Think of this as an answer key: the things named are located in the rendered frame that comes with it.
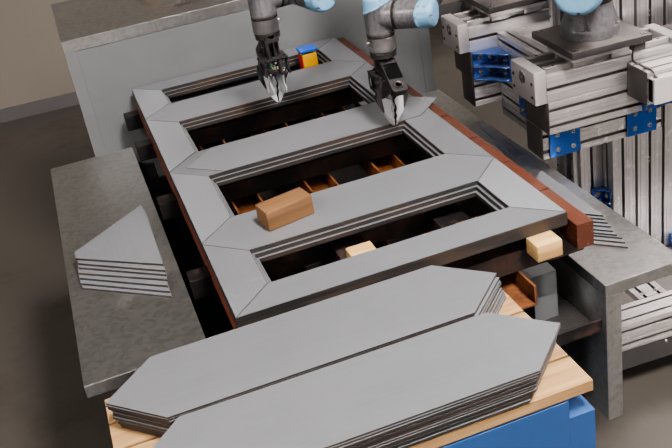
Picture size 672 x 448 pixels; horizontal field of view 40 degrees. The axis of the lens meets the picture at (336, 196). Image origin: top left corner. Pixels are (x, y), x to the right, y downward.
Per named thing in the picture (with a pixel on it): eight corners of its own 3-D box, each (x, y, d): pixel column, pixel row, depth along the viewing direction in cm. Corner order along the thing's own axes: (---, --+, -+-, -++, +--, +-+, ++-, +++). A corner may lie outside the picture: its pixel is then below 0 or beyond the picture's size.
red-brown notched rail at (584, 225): (577, 249, 199) (576, 225, 196) (335, 55, 339) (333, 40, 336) (593, 244, 200) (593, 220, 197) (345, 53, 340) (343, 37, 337)
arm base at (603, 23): (600, 18, 247) (600, -18, 242) (632, 32, 234) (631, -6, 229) (549, 31, 244) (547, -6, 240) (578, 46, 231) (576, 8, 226)
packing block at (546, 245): (538, 263, 195) (537, 247, 193) (526, 252, 199) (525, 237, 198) (563, 255, 196) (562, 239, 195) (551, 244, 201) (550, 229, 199)
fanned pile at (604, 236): (582, 263, 209) (582, 248, 208) (500, 196, 243) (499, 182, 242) (629, 247, 212) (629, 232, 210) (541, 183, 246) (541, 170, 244)
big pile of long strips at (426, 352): (134, 550, 140) (123, 522, 137) (105, 398, 174) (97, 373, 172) (592, 381, 158) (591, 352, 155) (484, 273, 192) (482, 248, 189)
